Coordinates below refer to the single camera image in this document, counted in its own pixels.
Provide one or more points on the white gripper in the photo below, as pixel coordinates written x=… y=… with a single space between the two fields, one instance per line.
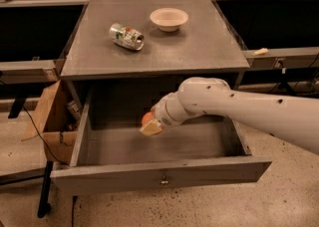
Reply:
x=163 y=113

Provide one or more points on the orange fruit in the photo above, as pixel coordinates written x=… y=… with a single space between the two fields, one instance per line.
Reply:
x=146 y=117

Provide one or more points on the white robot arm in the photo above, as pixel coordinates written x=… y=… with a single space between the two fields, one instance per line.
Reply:
x=293 y=119

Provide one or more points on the open grey top drawer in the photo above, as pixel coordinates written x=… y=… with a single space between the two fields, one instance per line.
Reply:
x=111 y=155

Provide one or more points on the grey cabinet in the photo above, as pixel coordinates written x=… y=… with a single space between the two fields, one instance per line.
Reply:
x=202 y=47

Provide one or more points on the crushed soda can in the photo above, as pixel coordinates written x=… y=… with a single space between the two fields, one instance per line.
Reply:
x=126 y=37

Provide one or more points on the cardboard box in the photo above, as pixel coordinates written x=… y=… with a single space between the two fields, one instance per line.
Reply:
x=56 y=118

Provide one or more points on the white bowl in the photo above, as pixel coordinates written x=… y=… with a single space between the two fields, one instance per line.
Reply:
x=169 y=19

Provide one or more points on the small yellow foam piece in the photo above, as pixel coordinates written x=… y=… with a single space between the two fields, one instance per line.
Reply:
x=260 y=52

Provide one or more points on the black table leg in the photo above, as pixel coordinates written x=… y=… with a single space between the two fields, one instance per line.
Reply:
x=44 y=205

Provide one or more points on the metal drawer handle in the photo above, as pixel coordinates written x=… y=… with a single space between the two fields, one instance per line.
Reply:
x=164 y=181

